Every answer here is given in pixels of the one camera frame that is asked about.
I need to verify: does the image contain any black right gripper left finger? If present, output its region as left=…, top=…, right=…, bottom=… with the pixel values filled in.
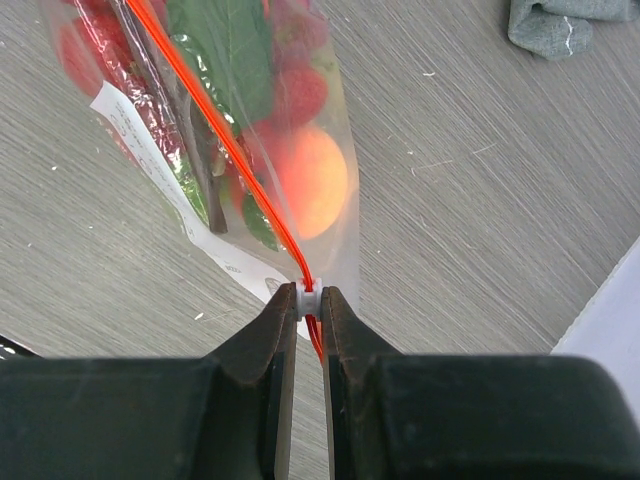
left=1, top=284, right=297, bottom=479

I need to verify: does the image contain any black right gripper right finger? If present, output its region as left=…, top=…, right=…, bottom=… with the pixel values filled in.
left=320, top=287, right=639, bottom=479

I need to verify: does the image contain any orange peach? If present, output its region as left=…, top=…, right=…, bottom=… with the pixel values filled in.
left=276, top=125, right=349, bottom=240

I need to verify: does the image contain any clear zip top bag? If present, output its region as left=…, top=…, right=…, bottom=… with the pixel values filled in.
left=42, top=0, right=362, bottom=366

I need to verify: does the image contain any red strawberry cluster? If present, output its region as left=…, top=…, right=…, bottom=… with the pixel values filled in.
left=57, top=0, right=331, bottom=251

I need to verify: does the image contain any grey crumpled cloth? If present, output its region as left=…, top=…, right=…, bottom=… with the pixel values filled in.
left=507, top=0, right=639, bottom=61

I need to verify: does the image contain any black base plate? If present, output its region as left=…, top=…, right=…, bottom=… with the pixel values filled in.
left=0, top=336, right=38, bottom=360

